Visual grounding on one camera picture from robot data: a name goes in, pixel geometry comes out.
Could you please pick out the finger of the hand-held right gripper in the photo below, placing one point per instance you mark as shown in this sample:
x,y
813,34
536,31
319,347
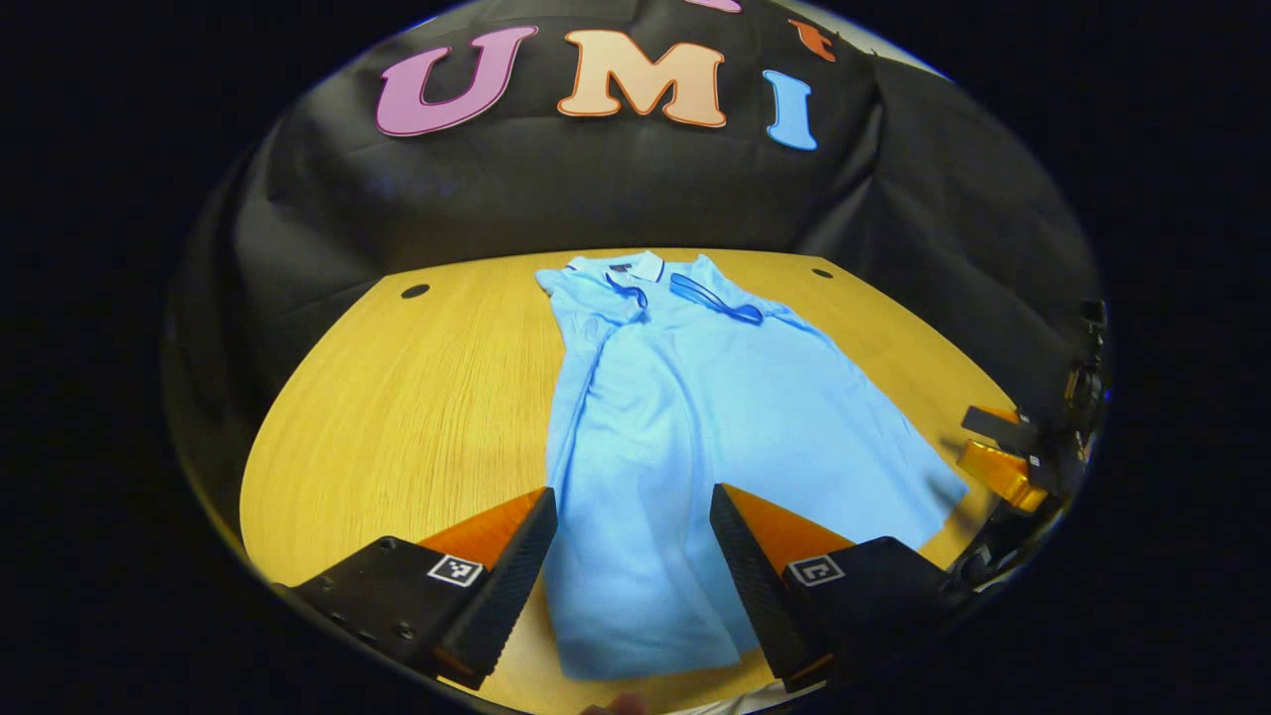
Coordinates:
x,y
998,425
998,475

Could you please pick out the black backdrop cloth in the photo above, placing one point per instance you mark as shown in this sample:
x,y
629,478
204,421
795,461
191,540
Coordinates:
x,y
496,199

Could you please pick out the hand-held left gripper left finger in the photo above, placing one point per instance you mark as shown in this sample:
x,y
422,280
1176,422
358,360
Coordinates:
x,y
506,586

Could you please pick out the light blue T-shirt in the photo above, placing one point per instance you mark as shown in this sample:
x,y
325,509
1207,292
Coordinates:
x,y
715,417

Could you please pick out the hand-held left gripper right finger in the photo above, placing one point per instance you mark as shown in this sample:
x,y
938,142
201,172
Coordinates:
x,y
755,586

